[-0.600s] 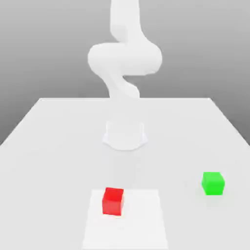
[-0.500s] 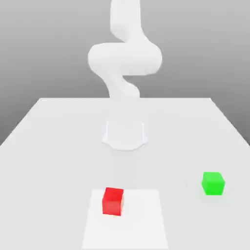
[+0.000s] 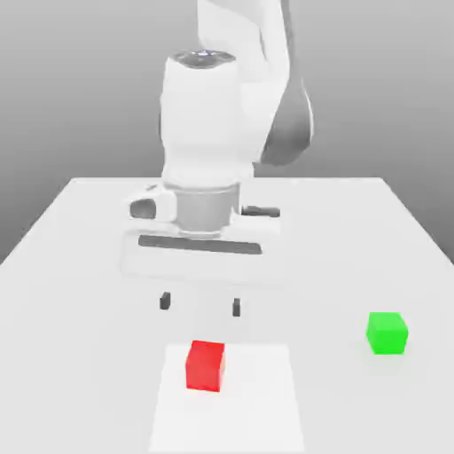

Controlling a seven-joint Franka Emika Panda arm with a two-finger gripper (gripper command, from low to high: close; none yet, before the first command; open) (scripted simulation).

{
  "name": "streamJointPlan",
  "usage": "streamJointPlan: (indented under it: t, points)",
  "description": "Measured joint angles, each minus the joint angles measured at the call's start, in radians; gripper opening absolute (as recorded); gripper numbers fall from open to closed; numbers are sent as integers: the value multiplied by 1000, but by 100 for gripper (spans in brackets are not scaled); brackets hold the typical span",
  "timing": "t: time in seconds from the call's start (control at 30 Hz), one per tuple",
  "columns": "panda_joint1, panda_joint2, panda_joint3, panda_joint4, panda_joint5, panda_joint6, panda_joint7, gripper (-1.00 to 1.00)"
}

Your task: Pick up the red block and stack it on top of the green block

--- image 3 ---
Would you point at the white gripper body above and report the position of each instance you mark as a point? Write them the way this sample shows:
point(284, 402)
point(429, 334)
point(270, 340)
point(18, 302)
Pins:
point(198, 262)

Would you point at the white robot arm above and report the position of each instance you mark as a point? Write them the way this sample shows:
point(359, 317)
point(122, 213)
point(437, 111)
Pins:
point(202, 120)

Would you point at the small red cube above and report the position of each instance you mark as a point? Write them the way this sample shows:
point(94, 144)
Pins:
point(205, 367)

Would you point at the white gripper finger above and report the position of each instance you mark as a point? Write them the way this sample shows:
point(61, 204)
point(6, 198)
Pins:
point(236, 307)
point(165, 300)

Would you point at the small green cube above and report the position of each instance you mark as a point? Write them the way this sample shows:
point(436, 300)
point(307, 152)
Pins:
point(386, 333)

